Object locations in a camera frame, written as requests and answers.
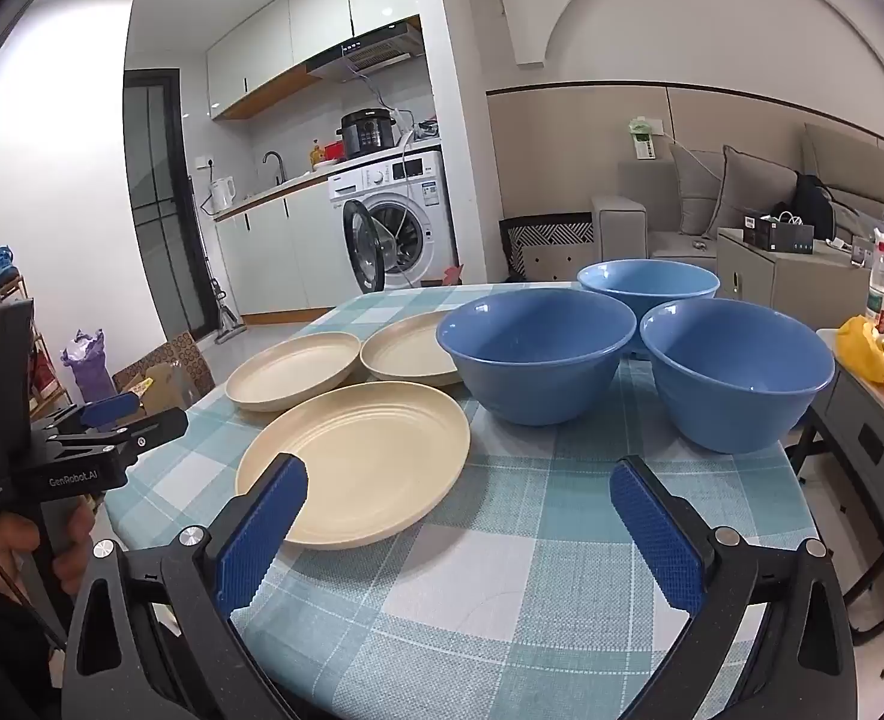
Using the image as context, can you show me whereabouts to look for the grey sofa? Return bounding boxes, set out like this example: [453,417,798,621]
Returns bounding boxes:
[592,124,884,278]

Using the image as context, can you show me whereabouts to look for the white wall cabinets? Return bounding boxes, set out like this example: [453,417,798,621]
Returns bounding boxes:
[205,0,435,121]

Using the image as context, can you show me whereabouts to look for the steel range hood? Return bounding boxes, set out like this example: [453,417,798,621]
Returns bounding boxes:
[308,21,426,83]

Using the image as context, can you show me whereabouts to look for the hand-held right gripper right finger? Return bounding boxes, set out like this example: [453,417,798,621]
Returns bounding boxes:
[608,456,859,720]

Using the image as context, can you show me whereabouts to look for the grey nightstand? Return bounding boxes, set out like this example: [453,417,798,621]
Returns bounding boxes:
[715,227,884,331]

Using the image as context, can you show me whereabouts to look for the person's left hand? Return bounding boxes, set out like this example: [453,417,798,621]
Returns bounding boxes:
[0,499,98,601]

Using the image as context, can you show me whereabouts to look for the yellow plastic bag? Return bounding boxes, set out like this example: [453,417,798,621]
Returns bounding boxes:
[835,315,884,395]

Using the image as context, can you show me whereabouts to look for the cardboard carton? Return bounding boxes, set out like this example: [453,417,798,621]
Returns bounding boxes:
[112,364,191,421]

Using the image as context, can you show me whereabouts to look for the plastic bottle with red cap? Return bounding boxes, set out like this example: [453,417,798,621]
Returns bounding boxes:
[865,241,884,335]

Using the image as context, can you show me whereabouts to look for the floor mop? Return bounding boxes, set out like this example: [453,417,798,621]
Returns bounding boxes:
[187,176,248,346]

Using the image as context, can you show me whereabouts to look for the teal checked tablecloth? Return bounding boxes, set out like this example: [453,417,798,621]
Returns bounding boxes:
[103,281,822,720]

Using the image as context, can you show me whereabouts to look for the blue bowl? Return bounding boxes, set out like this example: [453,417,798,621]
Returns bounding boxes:
[436,289,638,427]
[639,298,837,455]
[577,259,722,357]

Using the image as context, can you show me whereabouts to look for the black pressure cooker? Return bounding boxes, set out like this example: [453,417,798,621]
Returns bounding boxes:
[338,109,401,160]

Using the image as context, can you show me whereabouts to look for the white washing machine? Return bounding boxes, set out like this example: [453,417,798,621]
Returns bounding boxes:
[328,150,458,295]

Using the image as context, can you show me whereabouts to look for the black cable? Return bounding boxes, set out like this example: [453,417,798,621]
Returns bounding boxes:
[0,495,68,650]

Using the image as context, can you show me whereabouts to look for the beige plate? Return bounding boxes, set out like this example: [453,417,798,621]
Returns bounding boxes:
[235,381,473,548]
[224,331,362,413]
[359,310,462,389]

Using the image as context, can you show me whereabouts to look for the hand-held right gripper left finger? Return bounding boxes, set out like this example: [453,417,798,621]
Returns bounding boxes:
[62,454,311,720]

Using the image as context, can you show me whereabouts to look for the black framed glass door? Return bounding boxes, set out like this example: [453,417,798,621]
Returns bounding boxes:
[122,69,218,342]

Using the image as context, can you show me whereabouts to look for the black box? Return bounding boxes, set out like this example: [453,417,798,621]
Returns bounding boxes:
[743,214,816,254]

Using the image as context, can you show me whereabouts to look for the black bag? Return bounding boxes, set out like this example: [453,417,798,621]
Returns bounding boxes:
[790,174,837,237]

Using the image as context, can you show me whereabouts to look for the brown patterned box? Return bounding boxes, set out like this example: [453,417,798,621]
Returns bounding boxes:
[160,330,216,398]

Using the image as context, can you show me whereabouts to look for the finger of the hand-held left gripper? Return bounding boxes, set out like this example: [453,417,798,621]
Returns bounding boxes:
[44,406,189,466]
[32,392,146,436]

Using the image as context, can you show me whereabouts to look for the purple bag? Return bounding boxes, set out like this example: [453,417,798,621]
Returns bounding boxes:
[61,328,119,402]

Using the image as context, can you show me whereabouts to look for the grey cushion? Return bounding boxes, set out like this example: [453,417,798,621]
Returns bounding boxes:
[670,142,728,237]
[704,144,799,241]

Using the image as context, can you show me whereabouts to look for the white base cabinets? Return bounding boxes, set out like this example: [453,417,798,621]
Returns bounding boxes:
[215,184,345,316]

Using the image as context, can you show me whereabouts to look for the wooden shoe rack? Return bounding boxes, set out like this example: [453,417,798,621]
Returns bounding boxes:
[0,274,71,466]

